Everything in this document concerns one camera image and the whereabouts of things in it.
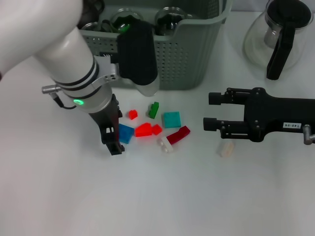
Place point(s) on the small red toy brick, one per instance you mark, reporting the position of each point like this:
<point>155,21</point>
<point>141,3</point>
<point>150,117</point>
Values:
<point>157,129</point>
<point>133,115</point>

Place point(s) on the metal left gripper connector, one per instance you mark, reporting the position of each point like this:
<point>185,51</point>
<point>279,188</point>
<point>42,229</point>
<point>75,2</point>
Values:
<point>50,88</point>

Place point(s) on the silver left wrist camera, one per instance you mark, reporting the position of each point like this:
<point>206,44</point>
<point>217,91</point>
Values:
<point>137,54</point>

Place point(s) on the metal gripper connector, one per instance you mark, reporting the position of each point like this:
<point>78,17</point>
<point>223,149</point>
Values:
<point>50,88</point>
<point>307,135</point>

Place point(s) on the black clay teapot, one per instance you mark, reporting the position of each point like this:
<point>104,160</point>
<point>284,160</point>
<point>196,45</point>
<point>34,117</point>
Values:
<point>92,9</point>

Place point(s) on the blue toy brick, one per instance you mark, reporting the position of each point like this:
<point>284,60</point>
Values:
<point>126,134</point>

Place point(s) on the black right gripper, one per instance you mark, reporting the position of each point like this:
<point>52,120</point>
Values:
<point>275,114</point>

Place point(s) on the dark red long brick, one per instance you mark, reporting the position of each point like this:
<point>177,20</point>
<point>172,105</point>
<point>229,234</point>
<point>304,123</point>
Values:
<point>178,135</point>

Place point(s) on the teal square toy plate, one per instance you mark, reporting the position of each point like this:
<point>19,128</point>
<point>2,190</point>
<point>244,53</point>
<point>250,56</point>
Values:
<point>172,120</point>

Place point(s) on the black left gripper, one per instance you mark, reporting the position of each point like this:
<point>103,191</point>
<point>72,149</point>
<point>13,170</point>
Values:
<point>108,123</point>

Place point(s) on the glass teacup black base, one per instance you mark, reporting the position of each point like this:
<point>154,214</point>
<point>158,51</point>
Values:
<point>169,19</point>
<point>123,17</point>
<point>89,25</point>

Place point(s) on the grey perforated storage bin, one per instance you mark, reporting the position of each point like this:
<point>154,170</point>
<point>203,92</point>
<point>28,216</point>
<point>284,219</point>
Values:
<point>192,54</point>

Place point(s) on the pale translucent toy brick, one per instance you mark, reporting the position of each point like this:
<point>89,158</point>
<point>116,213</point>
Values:
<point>226,149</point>

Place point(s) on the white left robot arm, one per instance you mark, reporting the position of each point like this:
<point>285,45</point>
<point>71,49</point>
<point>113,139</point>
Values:
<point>49,44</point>

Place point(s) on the metal right gripper connector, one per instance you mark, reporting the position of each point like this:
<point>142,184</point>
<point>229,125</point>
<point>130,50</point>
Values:
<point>307,135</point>

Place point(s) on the white toy brick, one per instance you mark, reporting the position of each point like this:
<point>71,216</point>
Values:
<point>166,145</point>

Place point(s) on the green stepped toy brick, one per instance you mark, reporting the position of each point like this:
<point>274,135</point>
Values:
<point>153,111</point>

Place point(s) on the orange-red sloped toy brick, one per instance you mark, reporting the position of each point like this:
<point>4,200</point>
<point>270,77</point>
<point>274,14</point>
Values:
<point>144,130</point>

